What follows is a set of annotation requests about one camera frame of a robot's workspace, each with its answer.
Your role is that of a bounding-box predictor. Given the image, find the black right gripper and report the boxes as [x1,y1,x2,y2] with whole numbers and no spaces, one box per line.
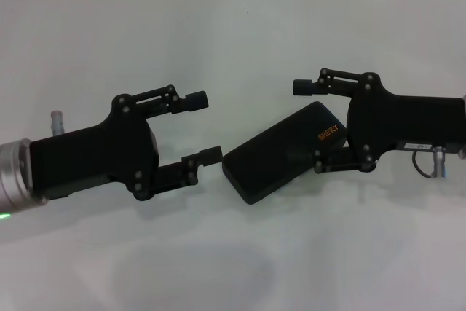
[292,67,466,174]

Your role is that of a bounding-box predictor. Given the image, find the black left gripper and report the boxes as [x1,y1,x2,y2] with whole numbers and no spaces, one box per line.
[30,93,160,202]

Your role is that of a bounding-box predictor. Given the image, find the black glasses case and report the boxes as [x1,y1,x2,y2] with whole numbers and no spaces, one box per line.
[221,101,349,206]

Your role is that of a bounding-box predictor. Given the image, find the short silver connector stub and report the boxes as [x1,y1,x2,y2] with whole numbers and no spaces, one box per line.
[50,109,66,137]

